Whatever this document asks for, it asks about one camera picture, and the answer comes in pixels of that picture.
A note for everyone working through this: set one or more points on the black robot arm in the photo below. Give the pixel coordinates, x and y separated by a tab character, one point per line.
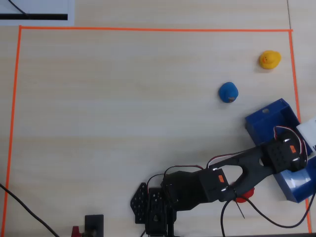
187	187

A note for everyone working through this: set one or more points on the blue rubber duck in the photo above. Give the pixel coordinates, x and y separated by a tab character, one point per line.
228	91

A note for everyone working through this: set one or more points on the blue plastic box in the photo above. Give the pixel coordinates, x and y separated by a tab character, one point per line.
261	123

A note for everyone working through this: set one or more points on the red rubber duck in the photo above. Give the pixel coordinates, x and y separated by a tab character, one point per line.
249	193

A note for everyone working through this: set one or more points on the yellow rubber duck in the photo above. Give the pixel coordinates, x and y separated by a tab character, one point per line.
270	59

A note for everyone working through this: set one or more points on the long horizontal orange tape line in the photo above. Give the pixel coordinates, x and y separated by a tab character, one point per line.
148	29

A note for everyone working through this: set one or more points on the black zip tie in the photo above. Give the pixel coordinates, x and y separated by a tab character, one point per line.
240	211

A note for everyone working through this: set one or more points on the black strip on paper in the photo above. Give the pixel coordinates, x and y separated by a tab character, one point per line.
44	17

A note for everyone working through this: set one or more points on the white paper sheet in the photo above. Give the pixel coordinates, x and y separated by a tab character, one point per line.
49	7

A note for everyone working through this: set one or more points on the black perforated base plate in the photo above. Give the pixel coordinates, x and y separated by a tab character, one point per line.
138	202

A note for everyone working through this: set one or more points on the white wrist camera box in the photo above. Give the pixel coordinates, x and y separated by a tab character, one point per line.
308	130

